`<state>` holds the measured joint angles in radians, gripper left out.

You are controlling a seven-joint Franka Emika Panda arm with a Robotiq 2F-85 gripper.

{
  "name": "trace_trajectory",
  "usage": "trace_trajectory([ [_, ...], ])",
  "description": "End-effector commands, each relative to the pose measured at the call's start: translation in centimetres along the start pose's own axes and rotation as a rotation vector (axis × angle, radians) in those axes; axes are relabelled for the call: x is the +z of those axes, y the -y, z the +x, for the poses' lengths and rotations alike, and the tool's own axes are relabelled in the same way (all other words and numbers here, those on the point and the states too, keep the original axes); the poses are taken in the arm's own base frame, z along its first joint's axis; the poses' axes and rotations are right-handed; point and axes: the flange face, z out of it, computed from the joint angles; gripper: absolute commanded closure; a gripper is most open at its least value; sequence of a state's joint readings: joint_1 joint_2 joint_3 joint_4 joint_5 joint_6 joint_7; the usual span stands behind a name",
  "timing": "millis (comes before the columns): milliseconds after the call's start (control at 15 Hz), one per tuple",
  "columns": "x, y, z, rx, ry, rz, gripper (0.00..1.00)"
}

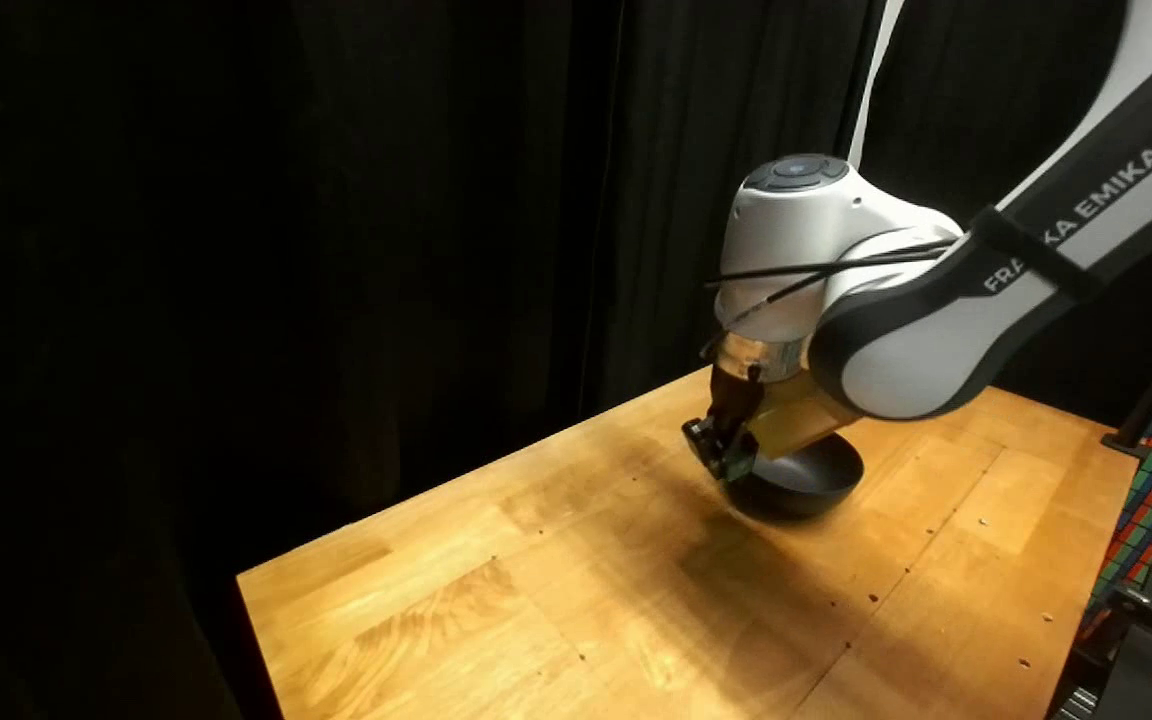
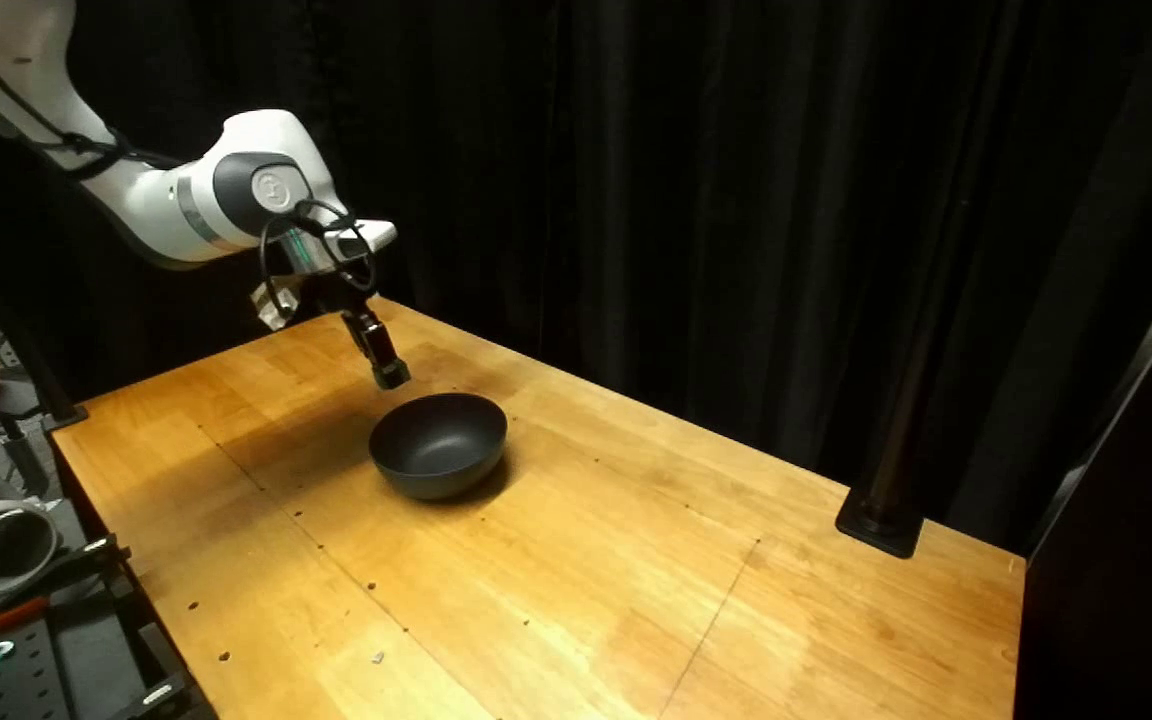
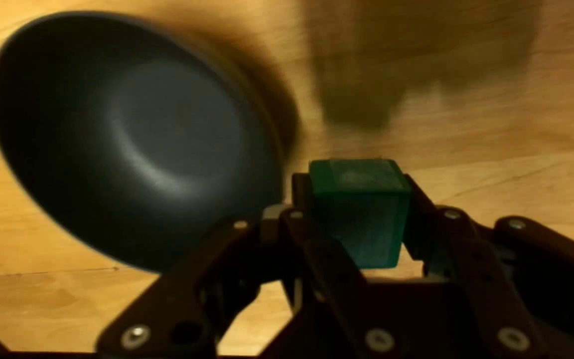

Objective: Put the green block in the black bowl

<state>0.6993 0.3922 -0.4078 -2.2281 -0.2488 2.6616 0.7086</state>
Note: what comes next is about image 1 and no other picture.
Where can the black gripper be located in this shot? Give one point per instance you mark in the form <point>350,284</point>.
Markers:
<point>779,402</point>

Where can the black curtain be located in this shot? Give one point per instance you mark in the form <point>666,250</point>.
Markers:
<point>336,243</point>

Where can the black bowl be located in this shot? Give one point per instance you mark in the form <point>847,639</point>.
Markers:
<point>801,481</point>

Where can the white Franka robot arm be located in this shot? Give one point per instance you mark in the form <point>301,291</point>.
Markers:
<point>950,282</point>

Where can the black device with orange parts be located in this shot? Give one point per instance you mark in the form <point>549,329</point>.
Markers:
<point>1141,645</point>

